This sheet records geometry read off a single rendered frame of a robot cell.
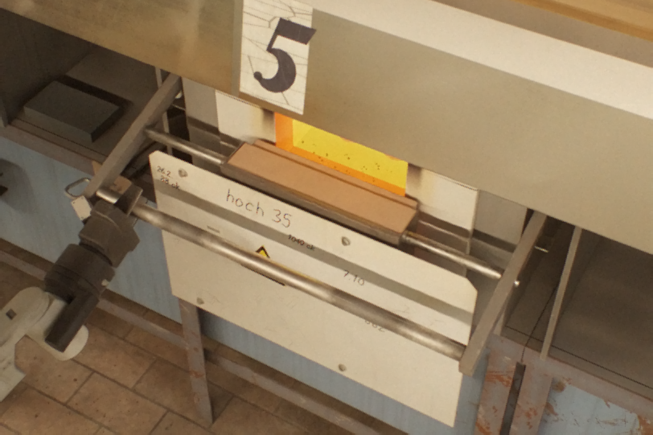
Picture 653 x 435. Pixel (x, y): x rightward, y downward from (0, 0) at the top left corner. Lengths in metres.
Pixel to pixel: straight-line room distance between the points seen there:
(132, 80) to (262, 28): 1.18
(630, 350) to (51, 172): 1.34
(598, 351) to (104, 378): 1.47
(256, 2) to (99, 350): 1.85
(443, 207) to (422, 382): 0.33
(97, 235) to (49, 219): 0.94
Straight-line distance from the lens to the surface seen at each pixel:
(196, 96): 1.78
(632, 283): 1.93
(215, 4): 1.18
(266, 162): 1.66
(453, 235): 1.64
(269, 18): 1.14
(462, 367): 1.45
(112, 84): 2.30
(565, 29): 1.03
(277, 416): 2.69
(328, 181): 1.62
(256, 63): 1.18
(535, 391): 1.89
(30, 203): 2.56
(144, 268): 2.42
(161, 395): 2.75
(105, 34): 1.31
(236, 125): 1.74
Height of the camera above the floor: 2.28
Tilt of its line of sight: 46 degrees down
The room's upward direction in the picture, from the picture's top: straight up
